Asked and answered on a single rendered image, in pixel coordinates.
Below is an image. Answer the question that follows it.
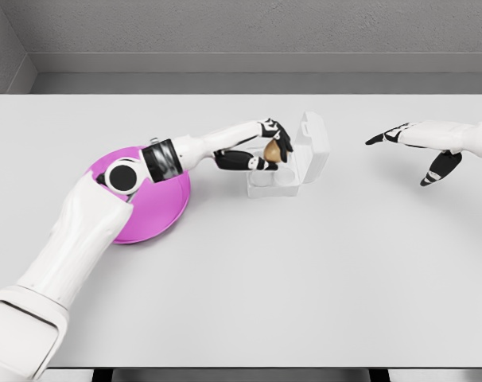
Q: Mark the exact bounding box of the pink round plate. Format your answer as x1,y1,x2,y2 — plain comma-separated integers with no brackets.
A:
83,146,192,246

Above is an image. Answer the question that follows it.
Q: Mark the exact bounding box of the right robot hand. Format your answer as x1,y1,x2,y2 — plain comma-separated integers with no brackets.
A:
364,121,469,188

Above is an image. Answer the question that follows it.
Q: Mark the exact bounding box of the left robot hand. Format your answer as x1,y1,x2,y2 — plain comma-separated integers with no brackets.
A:
202,117,294,172

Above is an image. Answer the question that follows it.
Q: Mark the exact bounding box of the brown egg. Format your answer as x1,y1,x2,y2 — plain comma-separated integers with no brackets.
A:
263,139,284,164

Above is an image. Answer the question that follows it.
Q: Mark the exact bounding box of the white egg box with lid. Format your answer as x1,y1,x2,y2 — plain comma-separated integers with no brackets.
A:
246,111,332,200

